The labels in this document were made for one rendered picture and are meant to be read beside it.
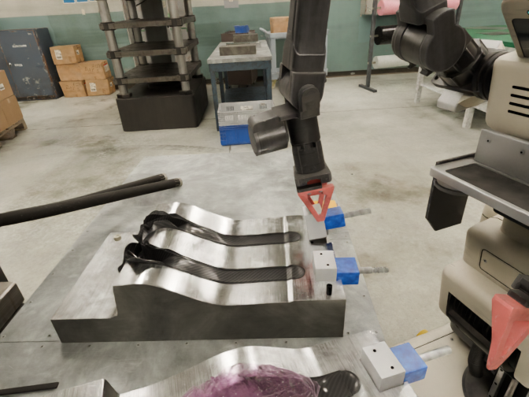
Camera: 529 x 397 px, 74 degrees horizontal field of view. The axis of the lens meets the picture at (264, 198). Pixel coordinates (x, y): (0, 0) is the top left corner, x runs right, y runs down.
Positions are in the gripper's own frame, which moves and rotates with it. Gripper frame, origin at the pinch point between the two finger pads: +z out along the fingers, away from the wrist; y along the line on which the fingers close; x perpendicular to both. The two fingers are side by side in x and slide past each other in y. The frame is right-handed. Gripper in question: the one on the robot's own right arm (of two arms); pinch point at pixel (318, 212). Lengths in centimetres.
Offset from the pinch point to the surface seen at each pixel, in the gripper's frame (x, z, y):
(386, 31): 168, -47, -511
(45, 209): -61, -10, -9
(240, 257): -16.6, 3.9, 5.3
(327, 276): -1.0, 6.3, 13.4
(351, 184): 39, 69, -206
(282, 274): -8.8, 6.2, 10.4
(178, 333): -28.3, 10.4, 16.5
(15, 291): -71, 6, -1
